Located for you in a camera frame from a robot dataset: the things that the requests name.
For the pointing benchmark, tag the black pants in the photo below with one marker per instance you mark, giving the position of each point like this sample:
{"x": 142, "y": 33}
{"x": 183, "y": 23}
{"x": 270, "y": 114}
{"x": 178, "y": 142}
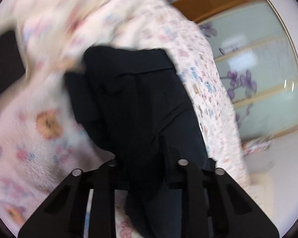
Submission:
{"x": 134, "y": 105}

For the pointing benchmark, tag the pink patterned bed blanket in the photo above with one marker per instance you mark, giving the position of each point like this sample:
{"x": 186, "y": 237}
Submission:
{"x": 40, "y": 141}

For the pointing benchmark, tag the glass sliding wardrobe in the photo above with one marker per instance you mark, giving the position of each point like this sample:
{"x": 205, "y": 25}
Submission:
{"x": 258, "y": 65}

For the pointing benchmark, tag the black smartphone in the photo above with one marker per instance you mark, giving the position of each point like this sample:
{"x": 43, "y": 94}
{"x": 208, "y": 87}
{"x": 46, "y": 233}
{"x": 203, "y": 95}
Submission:
{"x": 12, "y": 69}

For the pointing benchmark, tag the clear jar of plush toys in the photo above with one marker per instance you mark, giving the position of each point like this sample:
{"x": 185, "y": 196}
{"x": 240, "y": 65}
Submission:
{"x": 255, "y": 146}

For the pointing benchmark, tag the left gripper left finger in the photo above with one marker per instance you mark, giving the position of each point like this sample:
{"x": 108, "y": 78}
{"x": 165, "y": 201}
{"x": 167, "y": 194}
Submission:
{"x": 63, "y": 212}

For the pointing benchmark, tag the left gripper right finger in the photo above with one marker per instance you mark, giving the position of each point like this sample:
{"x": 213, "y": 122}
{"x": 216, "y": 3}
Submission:
{"x": 214, "y": 205}

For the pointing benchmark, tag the cream bed headboard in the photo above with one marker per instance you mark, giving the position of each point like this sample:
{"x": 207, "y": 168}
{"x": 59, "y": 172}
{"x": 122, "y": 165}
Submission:
{"x": 261, "y": 191}

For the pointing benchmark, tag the brown wooden door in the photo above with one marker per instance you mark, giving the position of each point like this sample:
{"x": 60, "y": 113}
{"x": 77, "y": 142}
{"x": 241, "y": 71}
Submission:
{"x": 199, "y": 10}

